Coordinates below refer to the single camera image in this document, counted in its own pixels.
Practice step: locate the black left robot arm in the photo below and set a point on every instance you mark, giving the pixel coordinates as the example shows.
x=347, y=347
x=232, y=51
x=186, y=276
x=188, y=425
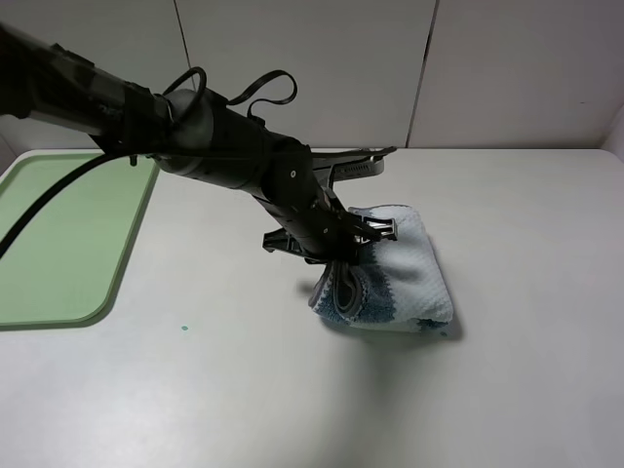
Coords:
x=196, y=134

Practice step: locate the blue white striped towel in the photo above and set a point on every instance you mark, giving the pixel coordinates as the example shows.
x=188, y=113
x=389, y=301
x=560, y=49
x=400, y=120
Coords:
x=397, y=286

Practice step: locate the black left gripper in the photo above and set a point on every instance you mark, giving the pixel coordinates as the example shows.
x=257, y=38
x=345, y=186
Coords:
x=315, y=228

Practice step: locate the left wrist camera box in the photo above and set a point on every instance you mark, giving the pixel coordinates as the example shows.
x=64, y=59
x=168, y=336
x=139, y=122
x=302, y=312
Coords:
x=332, y=167

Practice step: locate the green plastic tray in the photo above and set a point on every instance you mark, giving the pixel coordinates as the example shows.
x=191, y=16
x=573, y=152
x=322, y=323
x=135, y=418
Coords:
x=65, y=268

